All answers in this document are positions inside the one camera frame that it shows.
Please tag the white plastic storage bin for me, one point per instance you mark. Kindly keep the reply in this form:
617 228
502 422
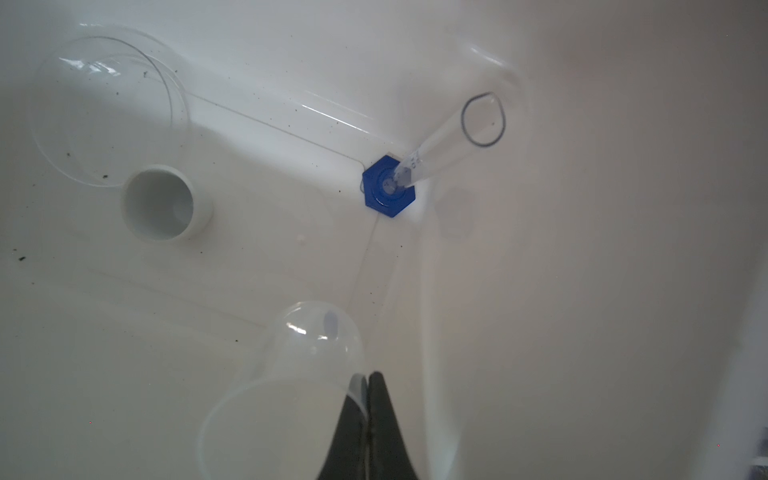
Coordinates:
586 299

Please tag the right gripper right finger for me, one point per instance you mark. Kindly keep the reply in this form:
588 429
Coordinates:
388 458

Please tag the clear plastic beaker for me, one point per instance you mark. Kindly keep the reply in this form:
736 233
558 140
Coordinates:
278 418

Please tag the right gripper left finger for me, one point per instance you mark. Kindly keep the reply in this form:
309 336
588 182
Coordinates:
346 458

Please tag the small white round cap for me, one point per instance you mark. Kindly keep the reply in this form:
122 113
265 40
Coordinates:
159 204

